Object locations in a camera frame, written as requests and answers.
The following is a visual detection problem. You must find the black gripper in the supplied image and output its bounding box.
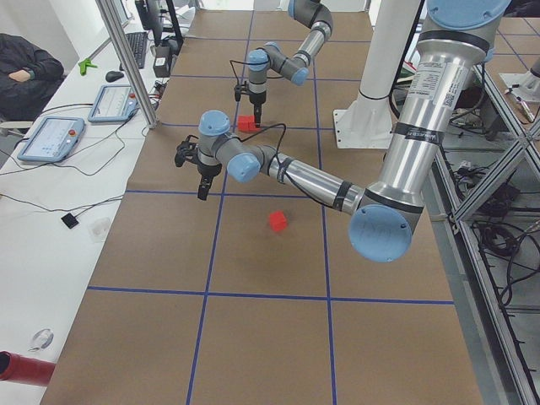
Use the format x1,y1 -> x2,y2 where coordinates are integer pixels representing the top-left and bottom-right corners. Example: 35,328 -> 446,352
249,91 -> 267,126
197,163 -> 222,200

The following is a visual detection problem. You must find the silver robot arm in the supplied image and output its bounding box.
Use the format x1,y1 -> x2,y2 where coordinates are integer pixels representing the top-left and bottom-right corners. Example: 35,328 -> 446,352
235,1 -> 333,127
196,1 -> 507,262

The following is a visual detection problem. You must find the black box with label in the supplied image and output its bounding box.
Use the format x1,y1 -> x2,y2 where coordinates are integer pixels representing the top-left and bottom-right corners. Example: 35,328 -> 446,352
153,40 -> 172,78

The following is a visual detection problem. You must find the far teach pendant tablet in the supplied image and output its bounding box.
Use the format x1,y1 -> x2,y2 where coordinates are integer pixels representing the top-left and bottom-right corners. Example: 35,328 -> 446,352
88,84 -> 138,124

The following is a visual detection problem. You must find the teach pendant tablet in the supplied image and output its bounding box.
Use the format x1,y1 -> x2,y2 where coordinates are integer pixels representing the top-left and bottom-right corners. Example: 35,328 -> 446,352
18,116 -> 85,163
88,84 -> 138,124

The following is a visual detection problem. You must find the brown paper table mat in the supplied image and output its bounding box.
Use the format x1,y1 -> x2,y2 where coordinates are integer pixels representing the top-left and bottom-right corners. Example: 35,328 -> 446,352
42,11 -> 482,404

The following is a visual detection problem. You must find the black keyboard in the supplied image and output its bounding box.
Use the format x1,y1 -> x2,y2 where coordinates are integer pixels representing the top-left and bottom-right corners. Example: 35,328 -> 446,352
126,31 -> 148,69

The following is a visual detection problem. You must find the black computer mouse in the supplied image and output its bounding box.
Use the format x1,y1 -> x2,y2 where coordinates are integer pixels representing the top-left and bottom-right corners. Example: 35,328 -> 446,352
105,71 -> 124,83

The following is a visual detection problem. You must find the computer monitor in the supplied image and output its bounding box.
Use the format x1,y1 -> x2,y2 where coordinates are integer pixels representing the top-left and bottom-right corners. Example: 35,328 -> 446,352
135,0 -> 184,47

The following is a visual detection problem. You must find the small black square device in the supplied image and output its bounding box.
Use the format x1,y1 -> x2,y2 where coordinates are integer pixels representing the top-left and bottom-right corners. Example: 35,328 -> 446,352
61,213 -> 79,229

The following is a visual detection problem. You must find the near teach pendant tablet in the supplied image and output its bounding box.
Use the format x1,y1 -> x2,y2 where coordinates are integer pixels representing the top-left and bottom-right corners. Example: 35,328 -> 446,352
18,116 -> 85,163

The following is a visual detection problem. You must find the green plastic clamp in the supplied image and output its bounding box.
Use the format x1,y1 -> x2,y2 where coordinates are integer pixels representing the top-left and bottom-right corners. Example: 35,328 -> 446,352
78,58 -> 98,76

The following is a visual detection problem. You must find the person in black jacket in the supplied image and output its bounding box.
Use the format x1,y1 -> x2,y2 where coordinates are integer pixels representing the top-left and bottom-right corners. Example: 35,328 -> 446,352
1,33 -> 64,121

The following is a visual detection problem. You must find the clear tape roll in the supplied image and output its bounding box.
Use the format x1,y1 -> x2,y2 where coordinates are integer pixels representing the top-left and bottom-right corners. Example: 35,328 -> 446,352
29,328 -> 54,352

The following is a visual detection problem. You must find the red cylinder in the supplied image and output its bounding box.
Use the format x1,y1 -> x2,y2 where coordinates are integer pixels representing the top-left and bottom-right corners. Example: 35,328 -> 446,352
1,351 -> 56,386

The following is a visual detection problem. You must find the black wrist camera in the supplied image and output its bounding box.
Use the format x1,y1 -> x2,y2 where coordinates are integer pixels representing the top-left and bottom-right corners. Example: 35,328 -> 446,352
174,134 -> 198,167
234,82 -> 249,102

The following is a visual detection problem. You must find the white camera stand column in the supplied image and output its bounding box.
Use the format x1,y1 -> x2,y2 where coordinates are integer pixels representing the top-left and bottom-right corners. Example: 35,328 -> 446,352
333,0 -> 424,149

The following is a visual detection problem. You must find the aluminium frame post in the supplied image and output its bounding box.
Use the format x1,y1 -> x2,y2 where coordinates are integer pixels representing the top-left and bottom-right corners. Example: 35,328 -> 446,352
95,0 -> 158,129

